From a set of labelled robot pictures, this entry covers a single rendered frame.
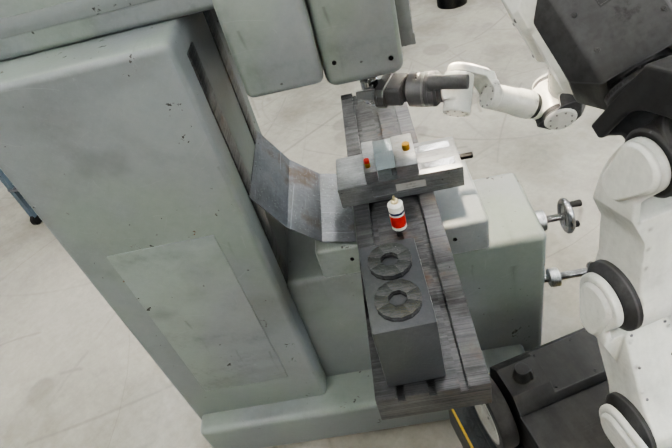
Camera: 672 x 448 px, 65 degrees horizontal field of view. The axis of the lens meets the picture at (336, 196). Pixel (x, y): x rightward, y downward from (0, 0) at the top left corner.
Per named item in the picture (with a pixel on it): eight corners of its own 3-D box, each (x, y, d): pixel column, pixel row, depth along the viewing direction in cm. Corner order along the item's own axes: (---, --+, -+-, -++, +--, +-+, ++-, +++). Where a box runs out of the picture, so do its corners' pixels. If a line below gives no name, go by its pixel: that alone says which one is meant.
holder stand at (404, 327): (424, 292, 123) (413, 232, 110) (446, 376, 106) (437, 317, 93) (373, 302, 124) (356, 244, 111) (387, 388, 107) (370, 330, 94)
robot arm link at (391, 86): (386, 61, 138) (431, 59, 133) (392, 93, 144) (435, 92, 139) (370, 86, 130) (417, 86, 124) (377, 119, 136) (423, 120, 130)
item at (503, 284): (517, 282, 216) (516, 168, 178) (544, 350, 191) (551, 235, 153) (324, 317, 224) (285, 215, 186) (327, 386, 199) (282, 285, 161)
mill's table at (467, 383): (403, 100, 203) (400, 81, 198) (493, 402, 108) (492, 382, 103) (344, 113, 206) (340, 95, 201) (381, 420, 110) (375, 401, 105)
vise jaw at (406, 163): (411, 143, 156) (410, 132, 153) (419, 174, 144) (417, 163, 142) (391, 147, 156) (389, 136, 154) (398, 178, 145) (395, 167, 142)
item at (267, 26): (322, 41, 142) (296, -61, 125) (325, 84, 123) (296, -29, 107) (254, 57, 144) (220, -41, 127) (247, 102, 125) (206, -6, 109)
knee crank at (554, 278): (609, 265, 171) (611, 253, 167) (617, 279, 166) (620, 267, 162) (540, 277, 173) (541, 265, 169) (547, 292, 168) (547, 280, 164)
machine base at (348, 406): (489, 280, 235) (488, 250, 223) (535, 408, 189) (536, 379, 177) (232, 327, 248) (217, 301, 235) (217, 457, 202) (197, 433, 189)
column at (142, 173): (334, 320, 238) (203, -31, 139) (339, 421, 202) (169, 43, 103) (227, 339, 243) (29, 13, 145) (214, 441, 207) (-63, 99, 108)
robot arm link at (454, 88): (432, 77, 136) (477, 76, 131) (428, 117, 135) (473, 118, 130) (420, 61, 126) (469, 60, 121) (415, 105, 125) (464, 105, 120)
